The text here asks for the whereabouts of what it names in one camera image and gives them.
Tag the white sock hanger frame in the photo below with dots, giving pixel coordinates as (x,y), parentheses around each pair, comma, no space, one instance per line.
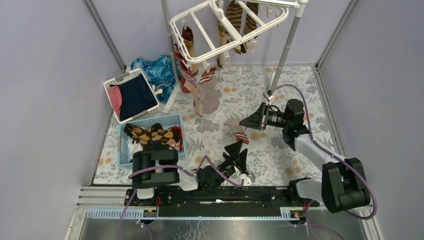
(237,39)

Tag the white laundry basket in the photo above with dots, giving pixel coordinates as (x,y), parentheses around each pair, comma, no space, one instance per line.
(124,78)

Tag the blue patterned cloth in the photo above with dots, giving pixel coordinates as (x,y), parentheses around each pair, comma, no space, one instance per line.
(160,73)

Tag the dark navy cloth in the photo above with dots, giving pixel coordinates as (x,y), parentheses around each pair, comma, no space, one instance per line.
(137,97)

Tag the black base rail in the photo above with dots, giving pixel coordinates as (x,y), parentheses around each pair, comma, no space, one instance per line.
(223,201)

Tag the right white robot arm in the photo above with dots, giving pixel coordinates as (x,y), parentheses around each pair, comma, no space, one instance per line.
(342,186)

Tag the pink cloth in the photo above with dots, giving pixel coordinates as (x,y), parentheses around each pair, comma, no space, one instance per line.
(115,98)

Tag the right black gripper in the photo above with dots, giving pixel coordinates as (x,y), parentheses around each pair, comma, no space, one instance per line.
(259,119)

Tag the pile of socks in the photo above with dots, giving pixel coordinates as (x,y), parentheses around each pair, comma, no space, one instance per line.
(171,137)

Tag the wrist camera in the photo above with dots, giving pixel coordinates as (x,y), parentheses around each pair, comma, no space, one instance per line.
(269,97)
(246,179)

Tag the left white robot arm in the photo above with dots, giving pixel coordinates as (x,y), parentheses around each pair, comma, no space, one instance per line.
(158,167)

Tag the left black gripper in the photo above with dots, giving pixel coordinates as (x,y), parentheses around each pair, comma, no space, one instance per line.
(230,160)

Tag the red striped sock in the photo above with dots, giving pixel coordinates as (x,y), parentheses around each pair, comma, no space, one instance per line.
(187,81)
(196,101)

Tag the silver drying rack stand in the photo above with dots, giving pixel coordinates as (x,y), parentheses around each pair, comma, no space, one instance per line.
(297,16)

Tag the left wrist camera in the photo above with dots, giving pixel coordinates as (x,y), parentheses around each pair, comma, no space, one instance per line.
(246,179)

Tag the brown patterned hanging sock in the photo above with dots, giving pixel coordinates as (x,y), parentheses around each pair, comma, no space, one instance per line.
(250,23)

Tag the blue laundry basket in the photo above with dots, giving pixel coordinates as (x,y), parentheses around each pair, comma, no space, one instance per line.
(166,121)

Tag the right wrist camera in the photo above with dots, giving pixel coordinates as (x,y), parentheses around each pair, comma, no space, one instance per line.
(269,97)

